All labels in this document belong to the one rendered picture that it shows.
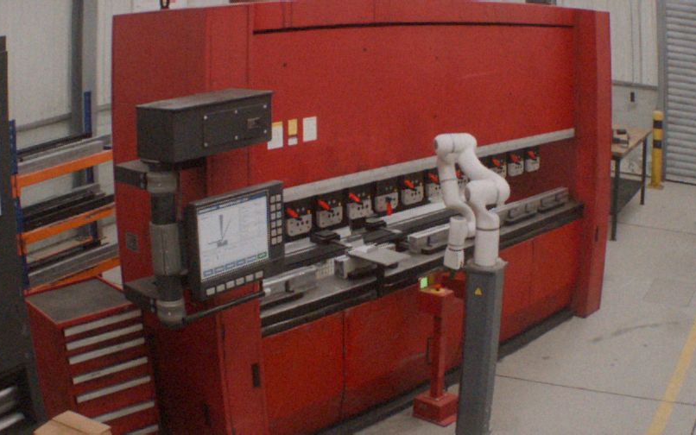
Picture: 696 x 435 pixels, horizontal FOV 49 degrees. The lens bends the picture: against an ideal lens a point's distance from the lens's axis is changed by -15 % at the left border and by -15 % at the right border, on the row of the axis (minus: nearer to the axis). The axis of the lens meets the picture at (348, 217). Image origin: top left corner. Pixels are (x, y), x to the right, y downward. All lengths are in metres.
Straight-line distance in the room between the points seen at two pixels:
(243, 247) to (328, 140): 1.12
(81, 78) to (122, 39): 4.30
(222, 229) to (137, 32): 1.19
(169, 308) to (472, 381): 1.84
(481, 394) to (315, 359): 0.88
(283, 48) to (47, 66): 4.55
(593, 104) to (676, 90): 5.35
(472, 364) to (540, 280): 1.53
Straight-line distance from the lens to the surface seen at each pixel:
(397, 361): 4.79
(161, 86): 3.76
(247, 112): 3.20
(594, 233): 6.19
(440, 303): 4.53
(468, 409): 4.55
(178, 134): 3.00
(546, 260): 5.82
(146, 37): 3.86
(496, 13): 5.18
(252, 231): 3.27
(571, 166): 6.18
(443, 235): 5.02
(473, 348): 4.39
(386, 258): 4.38
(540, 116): 5.69
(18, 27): 7.96
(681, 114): 11.29
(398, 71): 4.53
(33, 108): 8.13
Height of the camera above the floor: 2.34
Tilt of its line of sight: 15 degrees down
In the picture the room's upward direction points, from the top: 1 degrees counter-clockwise
